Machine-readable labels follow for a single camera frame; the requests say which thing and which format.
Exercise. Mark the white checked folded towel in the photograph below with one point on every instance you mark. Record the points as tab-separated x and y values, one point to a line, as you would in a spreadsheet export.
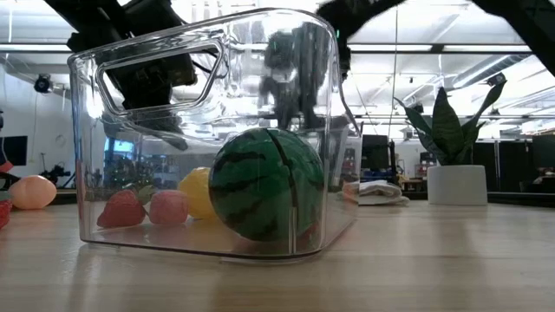
377	193

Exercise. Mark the black desk monitor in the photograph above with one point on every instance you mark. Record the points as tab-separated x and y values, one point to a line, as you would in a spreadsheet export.
375	151

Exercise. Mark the red toy strawberry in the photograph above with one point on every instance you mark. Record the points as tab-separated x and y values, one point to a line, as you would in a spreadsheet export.
3	214
121	212

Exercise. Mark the blue lit monitor screen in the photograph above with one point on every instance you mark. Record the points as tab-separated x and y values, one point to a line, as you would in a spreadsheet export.
119	146

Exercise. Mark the black background robot arm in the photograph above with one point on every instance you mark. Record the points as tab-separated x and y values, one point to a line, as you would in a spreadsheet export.
54	172

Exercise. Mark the orange toy egg fruit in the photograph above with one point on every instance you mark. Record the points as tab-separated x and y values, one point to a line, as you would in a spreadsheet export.
32	193

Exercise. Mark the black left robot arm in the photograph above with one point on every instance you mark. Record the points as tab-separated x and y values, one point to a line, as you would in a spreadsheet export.
86	17

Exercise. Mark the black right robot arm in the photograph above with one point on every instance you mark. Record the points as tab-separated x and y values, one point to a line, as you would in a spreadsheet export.
529	30

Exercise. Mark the green striped toy watermelon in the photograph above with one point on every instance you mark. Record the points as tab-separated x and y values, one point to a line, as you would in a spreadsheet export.
260	186

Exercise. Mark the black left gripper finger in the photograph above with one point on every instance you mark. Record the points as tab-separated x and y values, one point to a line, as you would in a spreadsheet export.
165	130

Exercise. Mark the black ceiling camera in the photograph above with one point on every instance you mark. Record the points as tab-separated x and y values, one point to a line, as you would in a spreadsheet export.
496	79
42	83

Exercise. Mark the clear plastic tupperware container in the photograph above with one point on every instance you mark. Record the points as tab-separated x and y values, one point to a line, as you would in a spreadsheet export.
86	130

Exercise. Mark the black wall monitor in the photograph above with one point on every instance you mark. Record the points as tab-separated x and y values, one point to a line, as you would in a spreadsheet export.
13	151

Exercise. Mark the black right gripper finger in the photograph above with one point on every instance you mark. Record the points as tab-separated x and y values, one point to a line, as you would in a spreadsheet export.
282	106
314	104

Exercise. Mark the green snake plant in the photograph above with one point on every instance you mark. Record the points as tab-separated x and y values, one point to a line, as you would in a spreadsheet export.
446	130

